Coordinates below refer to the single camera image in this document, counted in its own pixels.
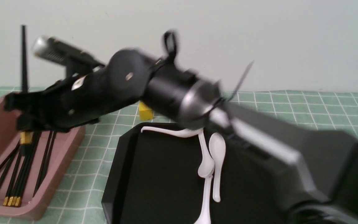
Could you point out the black chopstick gold end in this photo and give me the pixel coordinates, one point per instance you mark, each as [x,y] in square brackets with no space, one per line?
[25,77]

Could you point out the white spoon right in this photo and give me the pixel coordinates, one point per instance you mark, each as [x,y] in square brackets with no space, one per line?
[217,147]

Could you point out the white spoon front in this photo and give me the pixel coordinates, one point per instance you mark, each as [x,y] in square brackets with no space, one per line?
[204,217]

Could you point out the white spoon middle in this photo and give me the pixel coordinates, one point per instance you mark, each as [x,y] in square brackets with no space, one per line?
[206,167]

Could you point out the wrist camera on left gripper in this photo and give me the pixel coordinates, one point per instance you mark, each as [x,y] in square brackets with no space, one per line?
[76,61]

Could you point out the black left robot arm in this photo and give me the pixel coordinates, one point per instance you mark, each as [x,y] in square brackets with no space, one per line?
[315,172]

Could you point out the pink plastic bin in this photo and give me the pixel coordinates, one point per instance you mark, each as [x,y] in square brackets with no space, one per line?
[33,206]

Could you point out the black chopstick two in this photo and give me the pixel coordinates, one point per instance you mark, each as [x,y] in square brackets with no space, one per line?
[13,165]

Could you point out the black chopstick three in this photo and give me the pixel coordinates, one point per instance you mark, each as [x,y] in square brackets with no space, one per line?
[16,184]

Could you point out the white spoon at tray back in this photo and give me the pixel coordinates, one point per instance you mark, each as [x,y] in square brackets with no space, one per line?
[183,133]

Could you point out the black plastic tray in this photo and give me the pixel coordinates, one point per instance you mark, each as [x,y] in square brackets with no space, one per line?
[153,180]

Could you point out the yellow foam cube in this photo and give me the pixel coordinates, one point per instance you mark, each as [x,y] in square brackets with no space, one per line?
[144,112]

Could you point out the black chopstick six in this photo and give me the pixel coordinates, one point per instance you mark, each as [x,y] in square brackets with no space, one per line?
[25,176]

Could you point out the green checked tablecloth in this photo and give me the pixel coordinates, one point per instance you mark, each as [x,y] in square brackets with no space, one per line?
[78,197]

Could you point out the black chopstick four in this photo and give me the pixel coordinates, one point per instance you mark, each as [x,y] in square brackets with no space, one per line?
[16,198]

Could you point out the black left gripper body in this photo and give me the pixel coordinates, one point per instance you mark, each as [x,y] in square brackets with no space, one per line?
[82,100]

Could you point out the black chopstick five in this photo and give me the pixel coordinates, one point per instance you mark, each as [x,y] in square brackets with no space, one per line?
[19,182]

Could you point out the black chopstick eight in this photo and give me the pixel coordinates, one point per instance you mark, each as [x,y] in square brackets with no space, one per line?
[49,154]

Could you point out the black chopstick seven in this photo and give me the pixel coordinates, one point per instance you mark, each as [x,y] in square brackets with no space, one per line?
[41,171]

